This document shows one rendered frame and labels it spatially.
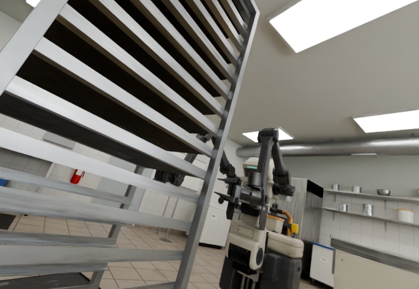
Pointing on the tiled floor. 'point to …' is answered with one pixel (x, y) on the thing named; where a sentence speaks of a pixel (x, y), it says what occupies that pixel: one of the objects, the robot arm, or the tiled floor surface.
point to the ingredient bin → (322, 264)
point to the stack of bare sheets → (46, 281)
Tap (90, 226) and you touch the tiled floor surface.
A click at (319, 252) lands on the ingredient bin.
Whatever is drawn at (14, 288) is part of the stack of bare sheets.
